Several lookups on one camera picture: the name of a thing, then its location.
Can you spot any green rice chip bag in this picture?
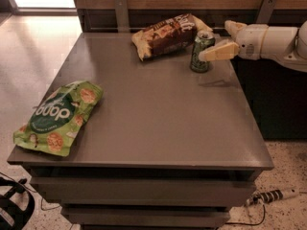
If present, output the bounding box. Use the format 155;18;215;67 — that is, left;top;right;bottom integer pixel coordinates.
13;80;104;157

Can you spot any black chair base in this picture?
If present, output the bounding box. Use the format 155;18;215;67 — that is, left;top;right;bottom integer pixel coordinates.
0;176;36;230

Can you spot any left metal bracket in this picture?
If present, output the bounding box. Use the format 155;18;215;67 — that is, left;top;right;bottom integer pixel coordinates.
114;0;130;33

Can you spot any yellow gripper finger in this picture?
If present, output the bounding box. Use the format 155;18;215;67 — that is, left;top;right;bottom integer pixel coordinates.
224;20;247;38
199;39;239;61

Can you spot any green soda can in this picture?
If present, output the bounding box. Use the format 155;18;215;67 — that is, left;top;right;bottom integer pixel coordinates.
190;30;216;74

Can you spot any metal bracket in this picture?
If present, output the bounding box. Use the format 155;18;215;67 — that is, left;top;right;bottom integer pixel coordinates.
255;0;277;24
114;0;130;33

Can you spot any brown chip bag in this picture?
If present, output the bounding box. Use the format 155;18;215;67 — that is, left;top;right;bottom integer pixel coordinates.
131;13;212;60

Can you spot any black floor cable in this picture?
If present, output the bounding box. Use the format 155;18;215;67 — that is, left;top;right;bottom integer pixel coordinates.
224;203;267;227

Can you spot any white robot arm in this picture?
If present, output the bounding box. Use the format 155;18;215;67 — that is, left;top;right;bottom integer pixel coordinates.
199;20;307;72

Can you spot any white power strip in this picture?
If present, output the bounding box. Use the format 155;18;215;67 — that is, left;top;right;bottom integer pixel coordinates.
246;188;299;206

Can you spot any right metal bracket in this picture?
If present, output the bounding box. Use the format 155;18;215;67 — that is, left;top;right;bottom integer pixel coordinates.
255;0;277;24

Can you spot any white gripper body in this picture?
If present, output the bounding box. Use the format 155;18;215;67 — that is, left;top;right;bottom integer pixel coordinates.
235;24;269;60

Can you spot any grey drawer cabinet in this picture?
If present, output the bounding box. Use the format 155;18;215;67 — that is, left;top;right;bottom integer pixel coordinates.
9;34;272;230

